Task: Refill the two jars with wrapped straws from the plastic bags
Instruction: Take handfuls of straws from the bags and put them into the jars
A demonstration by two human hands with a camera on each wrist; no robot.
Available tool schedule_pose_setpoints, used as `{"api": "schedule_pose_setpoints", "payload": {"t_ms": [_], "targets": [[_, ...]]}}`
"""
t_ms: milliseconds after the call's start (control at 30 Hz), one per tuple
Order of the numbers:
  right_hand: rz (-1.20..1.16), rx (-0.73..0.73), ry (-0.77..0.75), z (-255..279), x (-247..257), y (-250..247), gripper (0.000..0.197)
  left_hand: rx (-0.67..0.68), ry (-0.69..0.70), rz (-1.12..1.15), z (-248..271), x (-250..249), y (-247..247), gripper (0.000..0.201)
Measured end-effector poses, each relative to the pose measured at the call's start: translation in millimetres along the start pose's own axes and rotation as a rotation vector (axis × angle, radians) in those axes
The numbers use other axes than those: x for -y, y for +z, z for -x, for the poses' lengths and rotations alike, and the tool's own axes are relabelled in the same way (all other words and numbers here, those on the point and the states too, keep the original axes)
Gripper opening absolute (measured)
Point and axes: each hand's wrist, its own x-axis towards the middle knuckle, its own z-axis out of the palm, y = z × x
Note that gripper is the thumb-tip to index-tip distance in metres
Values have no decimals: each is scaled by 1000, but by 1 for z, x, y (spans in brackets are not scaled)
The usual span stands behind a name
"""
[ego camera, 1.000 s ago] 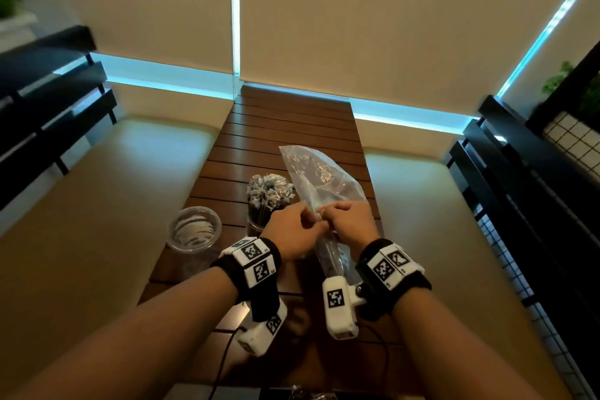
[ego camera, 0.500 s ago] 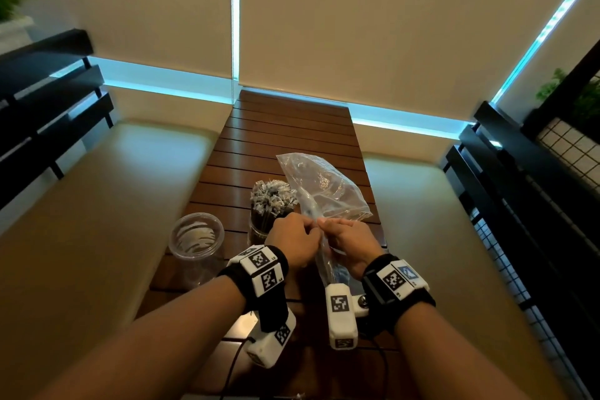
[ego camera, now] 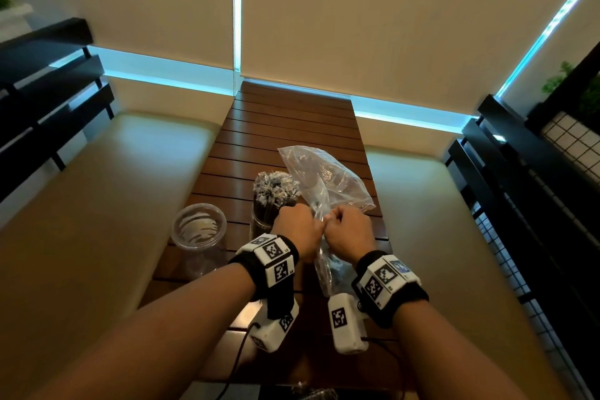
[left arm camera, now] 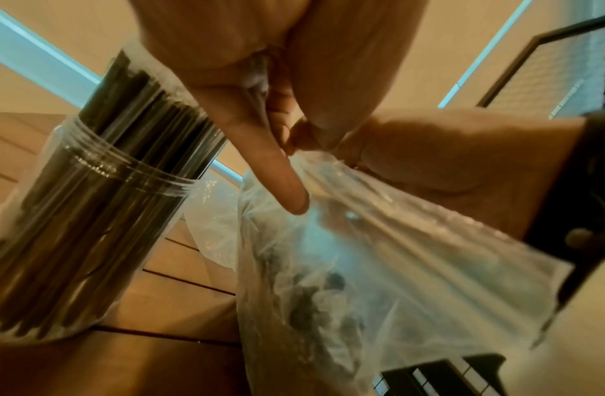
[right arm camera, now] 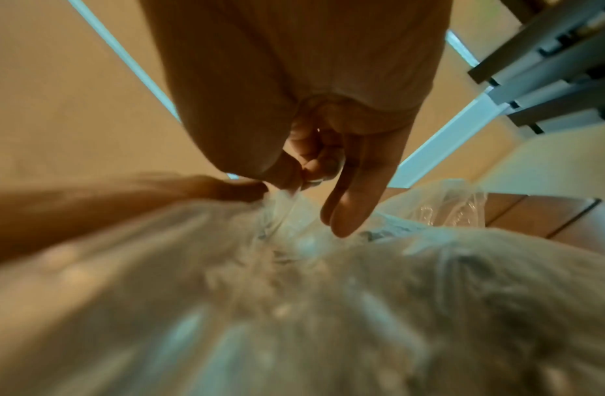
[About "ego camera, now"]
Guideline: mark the person's left hand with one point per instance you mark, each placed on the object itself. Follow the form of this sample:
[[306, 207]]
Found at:
[[300, 231]]

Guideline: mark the person's right hand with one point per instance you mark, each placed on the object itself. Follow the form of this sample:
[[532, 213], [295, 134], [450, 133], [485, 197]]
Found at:
[[351, 235]]

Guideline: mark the transparent plastic cup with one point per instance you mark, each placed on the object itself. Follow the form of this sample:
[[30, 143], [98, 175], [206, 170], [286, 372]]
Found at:
[[260, 226], [199, 245]]

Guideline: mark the person's right forearm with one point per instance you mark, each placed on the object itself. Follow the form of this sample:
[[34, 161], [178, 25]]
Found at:
[[445, 357]]

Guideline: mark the person's left forearm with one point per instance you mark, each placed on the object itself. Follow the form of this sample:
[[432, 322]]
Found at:
[[164, 343]]

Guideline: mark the black wristband with white markers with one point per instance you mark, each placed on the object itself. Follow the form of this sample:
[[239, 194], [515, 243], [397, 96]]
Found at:
[[408, 296], [281, 301]]

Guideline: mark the beige padded bench seat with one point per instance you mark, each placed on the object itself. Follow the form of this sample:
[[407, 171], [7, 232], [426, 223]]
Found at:
[[94, 207], [431, 226]]

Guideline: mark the crumpled clear wrapper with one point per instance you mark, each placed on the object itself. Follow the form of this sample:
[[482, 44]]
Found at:
[[321, 394]]

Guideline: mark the black slatted bench backrest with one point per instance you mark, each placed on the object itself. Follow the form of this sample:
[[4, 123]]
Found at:
[[539, 207], [42, 109]]

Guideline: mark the beige roller blind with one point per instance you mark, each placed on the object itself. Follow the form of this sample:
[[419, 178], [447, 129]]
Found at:
[[140, 1], [562, 48], [375, 15]]

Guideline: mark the white planter ledge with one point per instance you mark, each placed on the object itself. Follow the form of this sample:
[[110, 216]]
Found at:
[[14, 20]]

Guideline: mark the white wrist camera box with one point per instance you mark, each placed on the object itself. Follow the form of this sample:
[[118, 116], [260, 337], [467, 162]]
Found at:
[[349, 338], [272, 334]]

